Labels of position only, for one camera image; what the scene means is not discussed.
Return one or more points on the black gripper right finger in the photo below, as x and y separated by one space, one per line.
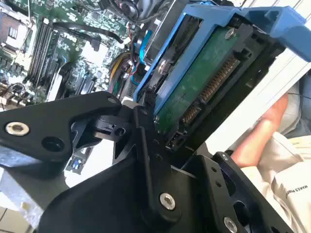
243 194

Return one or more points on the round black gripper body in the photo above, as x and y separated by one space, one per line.
102 206

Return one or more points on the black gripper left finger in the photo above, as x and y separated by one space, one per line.
48 121

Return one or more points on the hard disk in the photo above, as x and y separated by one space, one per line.
194 85

